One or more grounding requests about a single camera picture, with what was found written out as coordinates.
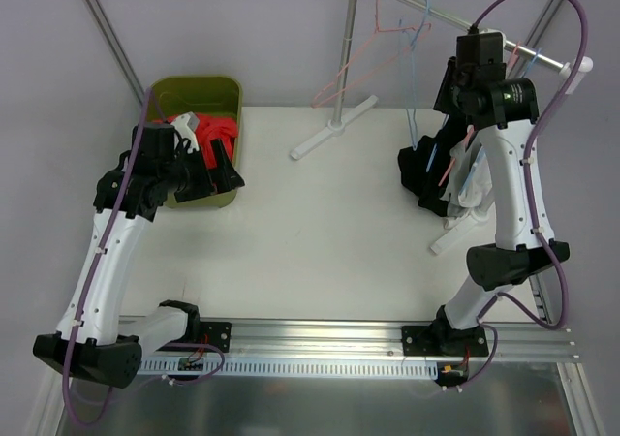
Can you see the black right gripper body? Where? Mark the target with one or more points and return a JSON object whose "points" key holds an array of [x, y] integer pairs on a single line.
{"points": [[437, 152]]}

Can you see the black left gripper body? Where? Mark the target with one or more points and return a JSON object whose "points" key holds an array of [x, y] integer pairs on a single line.
{"points": [[198, 175]]}

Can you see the red tank top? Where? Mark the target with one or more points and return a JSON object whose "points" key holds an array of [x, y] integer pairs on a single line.
{"points": [[212, 128]]}

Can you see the light blue wire hanger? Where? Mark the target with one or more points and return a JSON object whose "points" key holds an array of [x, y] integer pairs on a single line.
{"points": [[407, 43]]}

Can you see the black tank top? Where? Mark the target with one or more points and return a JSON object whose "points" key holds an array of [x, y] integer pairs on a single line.
{"points": [[426, 186]]}

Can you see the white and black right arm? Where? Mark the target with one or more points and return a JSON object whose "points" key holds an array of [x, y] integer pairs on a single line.
{"points": [[503, 112]]}

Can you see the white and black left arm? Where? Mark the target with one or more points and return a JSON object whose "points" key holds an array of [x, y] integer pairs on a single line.
{"points": [[88, 342]]}

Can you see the white garment on rack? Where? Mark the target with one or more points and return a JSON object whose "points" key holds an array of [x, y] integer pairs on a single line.
{"points": [[468, 195]]}

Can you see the olive green plastic basket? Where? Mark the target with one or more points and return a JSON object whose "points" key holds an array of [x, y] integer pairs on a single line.
{"points": [[212, 95]]}

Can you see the silver and white clothes rack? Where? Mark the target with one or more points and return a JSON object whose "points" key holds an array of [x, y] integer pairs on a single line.
{"points": [[518, 193]]}

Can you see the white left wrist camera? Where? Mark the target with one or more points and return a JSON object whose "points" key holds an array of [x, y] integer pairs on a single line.
{"points": [[185, 126]]}

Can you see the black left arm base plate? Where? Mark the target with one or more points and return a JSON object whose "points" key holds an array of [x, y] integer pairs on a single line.
{"points": [[216, 333]]}

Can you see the aluminium frame rail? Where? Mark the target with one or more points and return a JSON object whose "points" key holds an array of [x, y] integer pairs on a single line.
{"points": [[264, 338]]}

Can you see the white slotted cable duct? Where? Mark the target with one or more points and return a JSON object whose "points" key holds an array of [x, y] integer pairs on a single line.
{"points": [[391, 368]]}

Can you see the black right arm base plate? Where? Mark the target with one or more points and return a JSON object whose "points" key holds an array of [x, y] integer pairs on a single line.
{"points": [[434, 340]]}

